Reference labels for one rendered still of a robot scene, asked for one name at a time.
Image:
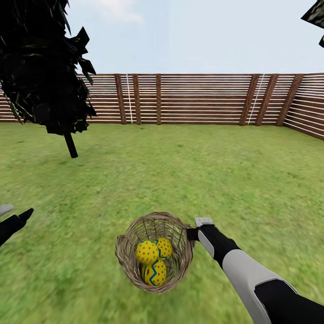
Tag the wicker basket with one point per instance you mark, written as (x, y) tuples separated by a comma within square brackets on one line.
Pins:
[(154, 225)]

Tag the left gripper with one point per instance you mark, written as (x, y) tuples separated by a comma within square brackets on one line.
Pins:
[(11, 225)]

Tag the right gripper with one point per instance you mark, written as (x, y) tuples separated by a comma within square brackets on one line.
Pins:
[(192, 234)]

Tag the easter egg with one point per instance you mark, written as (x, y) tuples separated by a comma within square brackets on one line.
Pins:
[(154, 274), (147, 252), (165, 248)]

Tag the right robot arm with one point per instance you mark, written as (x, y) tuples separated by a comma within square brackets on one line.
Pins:
[(268, 298)]

